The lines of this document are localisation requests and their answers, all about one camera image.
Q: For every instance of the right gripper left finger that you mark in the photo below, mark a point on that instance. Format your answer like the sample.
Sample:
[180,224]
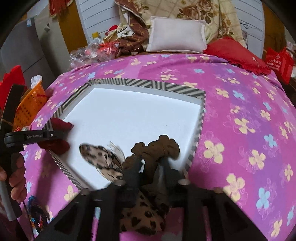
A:
[131,174]

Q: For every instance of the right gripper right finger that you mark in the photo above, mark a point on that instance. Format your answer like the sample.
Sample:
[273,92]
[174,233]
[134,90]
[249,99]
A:
[171,176]

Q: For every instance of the brown scrunchie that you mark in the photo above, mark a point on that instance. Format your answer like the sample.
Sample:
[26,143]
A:
[163,147]

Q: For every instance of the leopard print bow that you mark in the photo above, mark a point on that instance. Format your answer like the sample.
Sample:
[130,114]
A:
[147,216]

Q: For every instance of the red satin bow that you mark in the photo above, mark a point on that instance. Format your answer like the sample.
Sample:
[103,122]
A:
[57,144]

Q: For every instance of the blue snowflake hair clip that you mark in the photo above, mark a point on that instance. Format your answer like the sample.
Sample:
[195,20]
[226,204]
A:
[39,217]

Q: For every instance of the person's left hand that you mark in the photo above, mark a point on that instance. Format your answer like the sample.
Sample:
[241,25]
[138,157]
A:
[17,180]

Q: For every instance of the orange plastic basket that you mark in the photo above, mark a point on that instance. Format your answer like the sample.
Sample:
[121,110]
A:
[29,106]

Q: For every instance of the striped cardboard tray box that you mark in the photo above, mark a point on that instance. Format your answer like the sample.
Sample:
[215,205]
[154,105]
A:
[125,112]

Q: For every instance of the red gift bag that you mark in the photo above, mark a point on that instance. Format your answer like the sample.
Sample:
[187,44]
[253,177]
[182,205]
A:
[15,76]

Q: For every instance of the pink floral bedspread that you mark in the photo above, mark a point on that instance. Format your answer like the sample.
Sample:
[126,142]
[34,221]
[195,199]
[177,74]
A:
[247,143]

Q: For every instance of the grey refrigerator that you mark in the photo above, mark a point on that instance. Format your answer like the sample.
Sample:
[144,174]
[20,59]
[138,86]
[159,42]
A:
[22,47]

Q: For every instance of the clear plastic bag pile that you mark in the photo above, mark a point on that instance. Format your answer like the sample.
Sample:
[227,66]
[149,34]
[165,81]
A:
[96,51]

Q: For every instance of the red cushion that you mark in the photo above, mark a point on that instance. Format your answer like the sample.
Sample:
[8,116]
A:
[232,51]

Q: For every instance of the white pillow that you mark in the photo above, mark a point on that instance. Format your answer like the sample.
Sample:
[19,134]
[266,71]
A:
[176,35]

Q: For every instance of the red shopping bag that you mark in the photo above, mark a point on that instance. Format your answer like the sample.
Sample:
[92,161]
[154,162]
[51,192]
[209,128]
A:
[281,63]

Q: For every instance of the floral beige quilt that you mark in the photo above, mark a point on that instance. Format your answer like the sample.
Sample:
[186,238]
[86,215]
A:
[220,18]

